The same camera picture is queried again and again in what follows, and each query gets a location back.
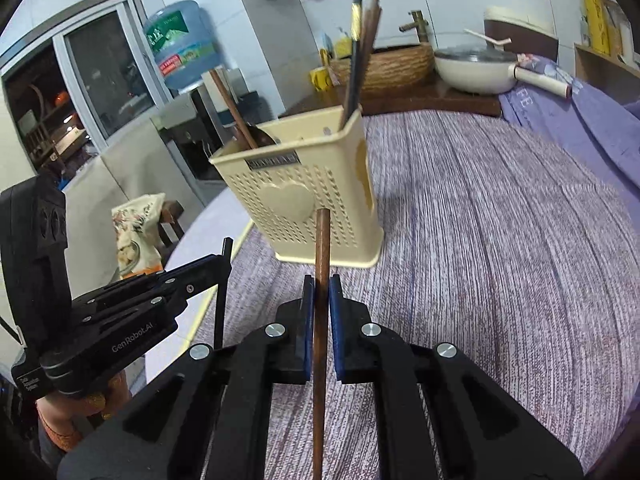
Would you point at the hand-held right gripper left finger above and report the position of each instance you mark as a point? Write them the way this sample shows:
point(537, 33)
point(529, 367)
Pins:
point(307, 330)

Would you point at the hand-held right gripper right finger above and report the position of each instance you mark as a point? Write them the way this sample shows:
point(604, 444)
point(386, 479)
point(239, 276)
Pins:
point(336, 330)

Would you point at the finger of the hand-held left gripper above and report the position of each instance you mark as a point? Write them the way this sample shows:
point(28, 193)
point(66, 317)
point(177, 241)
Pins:
point(150, 292)

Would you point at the plain black chopstick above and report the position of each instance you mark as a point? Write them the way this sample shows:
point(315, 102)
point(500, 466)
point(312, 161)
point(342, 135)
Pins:
point(220, 310)

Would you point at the brown wooden chopstick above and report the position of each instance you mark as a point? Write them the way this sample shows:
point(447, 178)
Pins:
point(364, 45)
point(376, 15)
point(322, 250)

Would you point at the cream perforated utensil basket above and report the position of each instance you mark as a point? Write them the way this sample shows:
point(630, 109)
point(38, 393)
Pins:
point(300, 175)

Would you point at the dark wooden spoon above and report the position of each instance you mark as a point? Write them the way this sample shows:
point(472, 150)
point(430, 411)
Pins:
point(264, 137)

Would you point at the long brown wooden utensil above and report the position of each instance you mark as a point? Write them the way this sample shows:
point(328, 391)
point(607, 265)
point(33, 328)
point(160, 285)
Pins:
point(231, 105)

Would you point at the black chopstick with gold band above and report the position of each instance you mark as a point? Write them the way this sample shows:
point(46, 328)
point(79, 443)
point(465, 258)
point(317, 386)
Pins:
point(354, 60)

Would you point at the printed snack bag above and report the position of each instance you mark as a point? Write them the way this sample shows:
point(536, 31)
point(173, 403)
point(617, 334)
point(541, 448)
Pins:
point(137, 240)

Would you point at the dark wooden stool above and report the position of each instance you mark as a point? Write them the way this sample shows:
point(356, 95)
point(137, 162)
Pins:
point(172, 220)

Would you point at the light lilac tablecloth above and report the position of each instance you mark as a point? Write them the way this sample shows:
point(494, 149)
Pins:
point(210, 240)

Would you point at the beige cloth cover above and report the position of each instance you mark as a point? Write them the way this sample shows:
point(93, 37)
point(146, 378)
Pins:
point(130, 170)

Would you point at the purple striped tablecloth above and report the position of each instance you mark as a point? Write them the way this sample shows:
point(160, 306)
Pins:
point(475, 240)

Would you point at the grey water dispenser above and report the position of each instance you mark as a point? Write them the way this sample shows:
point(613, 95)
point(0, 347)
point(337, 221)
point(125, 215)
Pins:
point(185, 120)

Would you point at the glass sliding door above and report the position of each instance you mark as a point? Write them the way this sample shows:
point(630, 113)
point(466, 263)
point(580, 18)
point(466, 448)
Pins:
point(85, 85)

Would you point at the blue water jug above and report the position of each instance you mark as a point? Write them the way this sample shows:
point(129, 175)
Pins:
point(182, 45)

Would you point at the yellow mug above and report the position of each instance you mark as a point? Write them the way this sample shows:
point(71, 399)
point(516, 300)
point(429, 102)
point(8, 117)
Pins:
point(320, 79)

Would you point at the woven-pattern basin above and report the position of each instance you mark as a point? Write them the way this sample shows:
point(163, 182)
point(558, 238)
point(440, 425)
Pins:
point(395, 70)

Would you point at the yellow soap dispenser bottle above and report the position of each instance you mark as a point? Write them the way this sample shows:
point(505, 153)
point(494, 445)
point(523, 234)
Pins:
point(343, 45)

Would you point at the cream pan with glass lid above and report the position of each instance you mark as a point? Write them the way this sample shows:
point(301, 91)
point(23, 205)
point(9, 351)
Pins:
point(475, 72)

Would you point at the bronze faucet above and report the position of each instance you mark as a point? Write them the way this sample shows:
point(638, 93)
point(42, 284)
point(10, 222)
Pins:
point(417, 25)

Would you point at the purple printed blanket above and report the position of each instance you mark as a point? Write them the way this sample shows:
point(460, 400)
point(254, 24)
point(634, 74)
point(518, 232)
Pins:
point(575, 120)

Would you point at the white rice paddle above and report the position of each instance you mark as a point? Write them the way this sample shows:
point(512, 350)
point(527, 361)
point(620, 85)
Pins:
point(487, 37)

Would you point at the brown and white rice cooker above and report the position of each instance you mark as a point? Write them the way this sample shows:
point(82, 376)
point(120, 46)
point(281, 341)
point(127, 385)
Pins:
point(525, 35)

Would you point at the wooden shelf box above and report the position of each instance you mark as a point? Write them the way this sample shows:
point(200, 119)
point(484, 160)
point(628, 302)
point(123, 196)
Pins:
point(610, 70)

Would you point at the glass jar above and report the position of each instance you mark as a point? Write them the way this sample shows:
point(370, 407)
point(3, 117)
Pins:
point(617, 30)

